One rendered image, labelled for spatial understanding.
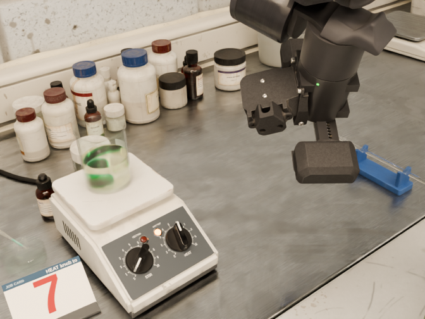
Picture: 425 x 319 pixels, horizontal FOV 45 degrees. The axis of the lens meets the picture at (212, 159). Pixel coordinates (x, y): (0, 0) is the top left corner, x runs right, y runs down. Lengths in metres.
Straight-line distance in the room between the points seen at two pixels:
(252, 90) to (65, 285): 0.31
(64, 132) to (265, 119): 0.50
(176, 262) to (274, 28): 0.29
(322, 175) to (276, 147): 0.39
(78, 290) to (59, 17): 0.59
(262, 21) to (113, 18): 0.64
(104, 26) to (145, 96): 0.21
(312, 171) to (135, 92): 0.52
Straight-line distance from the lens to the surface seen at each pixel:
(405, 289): 0.66
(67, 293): 0.64
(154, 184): 0.65
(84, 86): 0.95
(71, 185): 0.68
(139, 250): 0.60
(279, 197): 0.77
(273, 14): 0.49
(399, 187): 0.81
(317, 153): 0.51
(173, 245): 0.62
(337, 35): 0.46
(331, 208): 0.76
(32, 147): 0.90
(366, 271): 0.67
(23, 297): 0.63
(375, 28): 0.46
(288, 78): 0.53
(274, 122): 0.50
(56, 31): 1.06
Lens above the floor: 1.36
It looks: 33 degrees down
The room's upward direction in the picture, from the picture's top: 2 degrees counter-clockwise
